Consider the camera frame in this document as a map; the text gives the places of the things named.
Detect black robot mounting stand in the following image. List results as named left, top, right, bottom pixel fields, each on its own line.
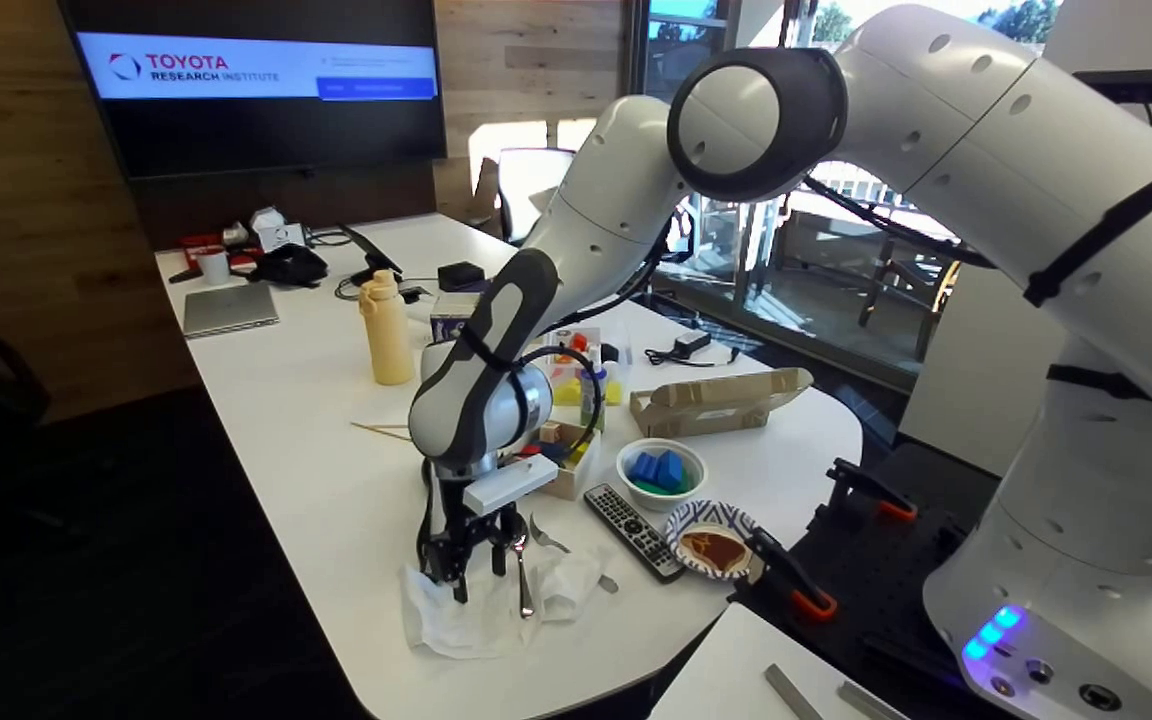
left=734, top=437, right=1007, bottom=720

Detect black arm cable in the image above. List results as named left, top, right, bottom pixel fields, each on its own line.
left=470, top=171, right=1000, bottom=471

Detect red tool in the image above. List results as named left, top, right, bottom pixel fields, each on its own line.
left=165, top=230, right=266, bottom=289

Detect black remote control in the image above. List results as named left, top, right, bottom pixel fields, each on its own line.
left=582, top=479, right=691, bottom=587

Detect wall mounted TV screen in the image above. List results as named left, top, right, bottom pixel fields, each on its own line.
left=55, top=0, right=454, bottom=185

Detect small purple white cube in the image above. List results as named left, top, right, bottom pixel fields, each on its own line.
left=430, top=309, right=472, bottom=351

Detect blue toy blocks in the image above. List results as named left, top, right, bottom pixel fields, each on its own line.
left=625, top=447, right=695, bottom=501

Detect grey closed laptop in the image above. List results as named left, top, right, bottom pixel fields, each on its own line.
left=176, top=278, right=285, bottom=342

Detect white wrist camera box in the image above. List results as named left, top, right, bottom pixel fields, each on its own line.
left=459, top=447, right=563, bottom=521

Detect wooden chopstick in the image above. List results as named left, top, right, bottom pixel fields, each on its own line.
left=350, top=419, right=417, bottom=447

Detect metal fork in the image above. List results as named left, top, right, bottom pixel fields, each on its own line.
left=527, top=514, right=625, bottom=600

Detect black pouch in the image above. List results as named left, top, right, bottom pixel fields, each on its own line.
left=247, top=238, right=331, bottom=292

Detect grey metal strip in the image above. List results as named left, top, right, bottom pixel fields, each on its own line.
left=835, top=675, right=903, bottom=720
left=760, top=658, right=829, bottom=720

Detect black camera on stand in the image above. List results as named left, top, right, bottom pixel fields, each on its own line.
left=1074, top=64, right=1152, bottom=126

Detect open cardboard tray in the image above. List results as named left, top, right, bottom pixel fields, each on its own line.
left=625, top=362, right=822, bottom=443

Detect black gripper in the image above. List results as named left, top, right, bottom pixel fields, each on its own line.
left=417, top=493, right=534, bottom=606

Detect metal spoon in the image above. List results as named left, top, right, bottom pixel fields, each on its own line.
left=513, top=535, right=541, bottom=624

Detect cream squeeze bottle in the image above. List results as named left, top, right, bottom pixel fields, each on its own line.
left=355, top=269, right=421, bottom=391

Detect white board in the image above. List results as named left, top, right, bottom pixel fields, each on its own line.
left=643, top=600, right=915, bottom=720

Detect white bowl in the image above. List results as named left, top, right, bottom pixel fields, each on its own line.
left=614, top=437, right=711, bottom=506

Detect black clamp orange handle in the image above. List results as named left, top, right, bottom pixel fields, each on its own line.
left=743, top=523, right=844, bottom=628
left=824, top=455, right=925, bottom=527

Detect small black case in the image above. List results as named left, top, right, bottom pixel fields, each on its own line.
left=434, top=259, right=491, bottom=297

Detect brown pie slice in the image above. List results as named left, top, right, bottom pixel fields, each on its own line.
left=680, top=527, right=752, bottom=574

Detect black power adapter with cable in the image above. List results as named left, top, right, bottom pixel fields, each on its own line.
left=640, top=329, right=747, bottom=374

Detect white boxy device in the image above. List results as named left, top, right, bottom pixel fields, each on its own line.
left=247, top=205, right=313, bottom=259

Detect wooden box of coloured blocks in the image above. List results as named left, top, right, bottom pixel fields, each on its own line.
left=527, top=415, right=603, bottom=505

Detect clear plastic toy container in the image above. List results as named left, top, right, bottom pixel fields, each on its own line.
left=543, top=329, right=635, bottom=415

